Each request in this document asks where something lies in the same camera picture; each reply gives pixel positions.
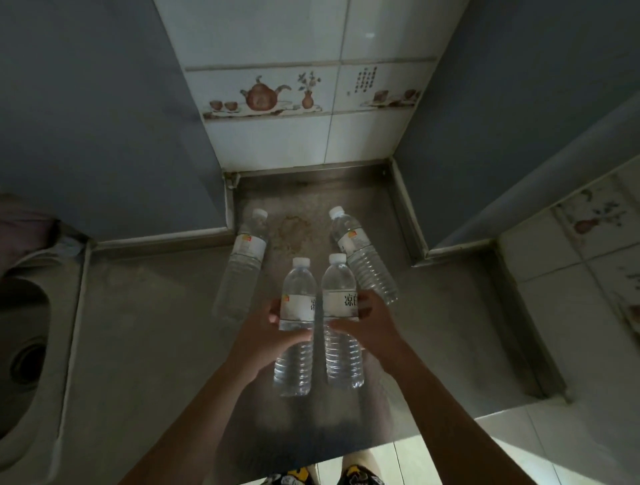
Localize person's right hand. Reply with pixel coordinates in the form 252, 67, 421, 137
328, 291, 408, 373

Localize person's left hand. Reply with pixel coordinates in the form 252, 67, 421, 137
232, 299, 314, 386

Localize clear plastic water bottle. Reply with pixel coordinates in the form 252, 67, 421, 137
328, 206, 400, 306
273, 257, 318, 398
320, 253, 365, 390
211, 208, 269, 321

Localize person's right forearm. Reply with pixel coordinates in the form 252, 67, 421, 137
381, 350, 526, 485

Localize person's left forearm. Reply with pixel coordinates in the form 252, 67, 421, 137
119, 364, 273, 485

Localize person's right leg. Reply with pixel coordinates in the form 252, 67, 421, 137
343, 448, 385, 471

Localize black yellow patterned shorts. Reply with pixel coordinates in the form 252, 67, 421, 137
260, 465, 387, 485

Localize stainless steel sink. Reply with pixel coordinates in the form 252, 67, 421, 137
0, 235, 92, 485

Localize sink drain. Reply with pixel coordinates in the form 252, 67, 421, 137
7, 340, 49, 386

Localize pink cloth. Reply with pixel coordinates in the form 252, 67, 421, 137
0, 194, 60, 273

